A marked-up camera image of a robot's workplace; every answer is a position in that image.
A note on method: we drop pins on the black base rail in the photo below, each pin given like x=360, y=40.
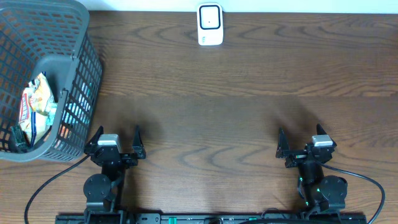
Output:
x=156, y=218

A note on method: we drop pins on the large yellow snack bag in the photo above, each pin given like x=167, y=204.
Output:
x=37, y=109

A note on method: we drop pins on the white barcode scanner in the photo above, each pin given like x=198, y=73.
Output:
x=210, y=24

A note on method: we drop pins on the dark green round-label packet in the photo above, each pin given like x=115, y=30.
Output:
x=20, y=144

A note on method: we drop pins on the grey plastic mesh basket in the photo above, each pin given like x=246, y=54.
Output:
x=50, y=37

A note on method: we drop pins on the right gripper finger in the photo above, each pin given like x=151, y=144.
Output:
x=283, y=148
x=320, y=130

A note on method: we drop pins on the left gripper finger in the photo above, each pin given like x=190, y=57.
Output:
x=137, y=145
x=95, y=138

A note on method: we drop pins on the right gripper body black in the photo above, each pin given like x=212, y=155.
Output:
x=296, y=156

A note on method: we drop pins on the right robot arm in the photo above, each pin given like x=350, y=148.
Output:
x=323, y=194

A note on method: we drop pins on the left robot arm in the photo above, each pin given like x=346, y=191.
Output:
x=103, y=191

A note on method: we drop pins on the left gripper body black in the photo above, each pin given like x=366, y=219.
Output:
x=115, y=156

